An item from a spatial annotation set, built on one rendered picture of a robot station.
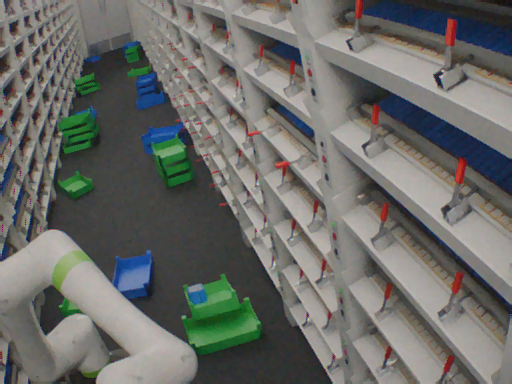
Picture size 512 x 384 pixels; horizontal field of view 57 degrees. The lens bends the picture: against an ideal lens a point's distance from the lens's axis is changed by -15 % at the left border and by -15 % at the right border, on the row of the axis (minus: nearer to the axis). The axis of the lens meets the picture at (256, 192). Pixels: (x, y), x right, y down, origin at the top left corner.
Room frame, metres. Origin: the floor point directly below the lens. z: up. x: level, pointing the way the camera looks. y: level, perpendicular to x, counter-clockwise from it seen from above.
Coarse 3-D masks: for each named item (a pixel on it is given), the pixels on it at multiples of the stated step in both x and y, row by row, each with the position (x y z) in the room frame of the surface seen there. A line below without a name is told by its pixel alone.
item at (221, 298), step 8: (224, 280) 2.06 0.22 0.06; (184, 288) 2.03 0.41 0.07; (208, 288) 2.05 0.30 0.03; (216, 288) 2.05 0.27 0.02; (224, 288) 2.05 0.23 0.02; (208, 296) 2.01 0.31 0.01; (216, 296) 1.99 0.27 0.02; (224, 296) 1.96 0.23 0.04; (232, 296) 1.80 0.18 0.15; (192, 304) 1.77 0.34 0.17; (200, 304) 1.93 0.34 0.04; (208, 304) 1.78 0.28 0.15; (216, 304) 1.78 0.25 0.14; (224, 304) 1.78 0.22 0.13; (232, 304) 1.78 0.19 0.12; (192, 312) 1.76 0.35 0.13; (200, 312) 1.76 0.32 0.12; (208, 312) 1.76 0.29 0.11; (216, 312) 1.77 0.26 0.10; (224, 312) 1.77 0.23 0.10
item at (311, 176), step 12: (252, 108) 1.70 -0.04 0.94; (264, 108) 1.70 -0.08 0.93; (276, 108) 1.69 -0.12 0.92; (252, 120) 1.70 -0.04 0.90; (264, 120) 1.67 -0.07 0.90; (264, 132) 1.59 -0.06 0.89; (300, 132) 1.47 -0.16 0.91; (276, 144) 1.47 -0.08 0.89; (288, 144) 1.44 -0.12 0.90; (288, 156) 1.37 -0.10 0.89; (312, 168) 1.25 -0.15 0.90; (312, 180) 1.20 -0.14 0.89
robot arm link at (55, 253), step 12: (36, 240) 1.05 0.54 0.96; (48, 240) 1.04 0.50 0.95; (60, 240) 1.05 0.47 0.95; (72, 240) 1.08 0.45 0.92; (36, 252) 1.01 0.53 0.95; (48, 252) 1.01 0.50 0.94; (60, 252) 1.01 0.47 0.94; (72, 252) 1.01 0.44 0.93; (48, 264) 0.99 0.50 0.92; (60, 264) 0.98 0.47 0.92; (72, 264) 0.97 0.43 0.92; (48, 276) 0.98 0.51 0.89; (60, 276) 0.96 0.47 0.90; (60, 288) 0.95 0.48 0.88
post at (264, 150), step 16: (240, 32) 1.70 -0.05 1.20; (256, 32) 1.71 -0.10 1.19; (240, 48) 1.70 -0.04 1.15; (256, 96) 1.70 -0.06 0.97; (256, 144) 1.71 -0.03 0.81; (256, 160) 1.76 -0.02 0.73; (272, 192) 1.70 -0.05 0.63; (272, 208) 1.70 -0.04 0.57; (288, 288) 1.70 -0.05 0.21; (288, 320) 1.75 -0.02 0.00
